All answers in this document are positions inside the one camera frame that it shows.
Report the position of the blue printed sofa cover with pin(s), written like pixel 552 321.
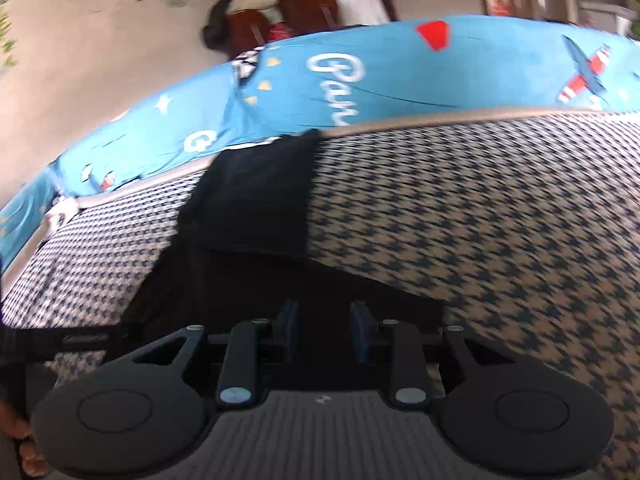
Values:
pixel 400 75

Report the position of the table with white cloth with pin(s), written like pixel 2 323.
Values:
pixel 362 7

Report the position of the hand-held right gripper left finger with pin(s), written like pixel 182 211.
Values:
pixel 289 332

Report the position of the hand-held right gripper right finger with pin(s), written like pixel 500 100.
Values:
pixel 361 334

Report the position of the white cabinet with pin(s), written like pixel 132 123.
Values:
pixel 605 17

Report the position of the person's left hand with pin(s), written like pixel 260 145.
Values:
pixel 12 420

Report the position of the wooden chair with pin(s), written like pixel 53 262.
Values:
pixel 310 10
pixel 390 2
pixel 250 32

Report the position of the red patterned cloth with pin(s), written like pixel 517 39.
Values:
pixel 280 32

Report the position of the black t-shirt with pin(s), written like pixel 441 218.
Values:
pixel 250 210

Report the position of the houndstooth sofa seat cover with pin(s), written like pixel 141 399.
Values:
pixel 475 240

